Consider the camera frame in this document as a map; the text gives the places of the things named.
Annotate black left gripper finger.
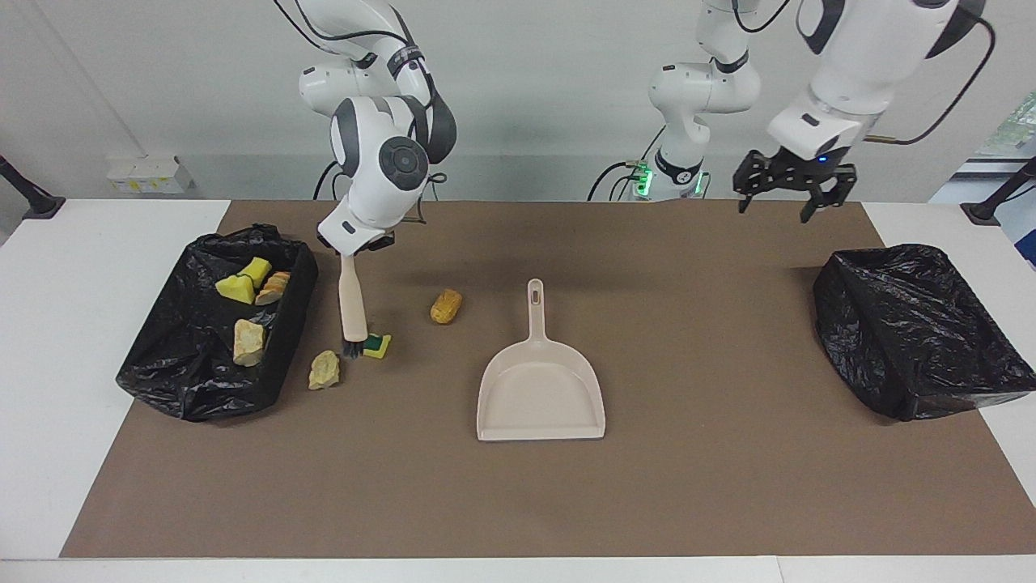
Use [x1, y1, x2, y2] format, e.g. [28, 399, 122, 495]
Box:
[800, 172, 857, 225]
[732, 152, 771, 216]

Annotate beige brush with black bristles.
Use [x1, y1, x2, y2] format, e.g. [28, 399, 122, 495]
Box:
[338, 253, 370, 360]

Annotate striped orange bread piece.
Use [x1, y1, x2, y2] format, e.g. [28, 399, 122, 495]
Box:
[254, 271, 291, 307]

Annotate pale beige foam chunk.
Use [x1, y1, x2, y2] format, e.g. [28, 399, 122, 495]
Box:
[308, 350, 342, 390]
[233, 318, 267, 368]

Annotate yellow sponge wedge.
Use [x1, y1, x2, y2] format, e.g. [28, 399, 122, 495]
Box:
[215, 274, 258, 306]

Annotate beige plastic dustpan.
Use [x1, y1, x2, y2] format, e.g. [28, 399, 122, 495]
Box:
[476, 279, 607, 442]

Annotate right black trash bag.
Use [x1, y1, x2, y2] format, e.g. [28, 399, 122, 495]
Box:
[813, 244, 1036, 422]

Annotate black trash bag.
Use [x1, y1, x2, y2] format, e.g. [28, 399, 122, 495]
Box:
[813, 244, 1036, 422]
[116, 224, 319, 422]

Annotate left black trash bag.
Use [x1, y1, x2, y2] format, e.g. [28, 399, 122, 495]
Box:
[116, 224, 319, 422]

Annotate black stand foot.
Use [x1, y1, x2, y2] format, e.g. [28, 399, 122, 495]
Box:
[0, 154, 66, 219]
[961, 158, 1036, 226]

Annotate brown table mat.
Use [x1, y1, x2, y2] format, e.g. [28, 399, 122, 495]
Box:
[61, 200, 1036, 558]

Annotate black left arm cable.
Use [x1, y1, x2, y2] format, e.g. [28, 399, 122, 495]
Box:
[732, 0, 998, 147]

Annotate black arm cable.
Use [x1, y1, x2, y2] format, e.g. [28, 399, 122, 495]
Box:
[732, 0, 998, 147]
[271, 0, 446, 223]

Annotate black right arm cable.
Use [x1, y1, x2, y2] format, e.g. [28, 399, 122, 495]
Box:
[271, 0, 446, 223]

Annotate white wall socket box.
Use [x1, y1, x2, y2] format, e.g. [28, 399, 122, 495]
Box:
[107, 154, 195, 195]

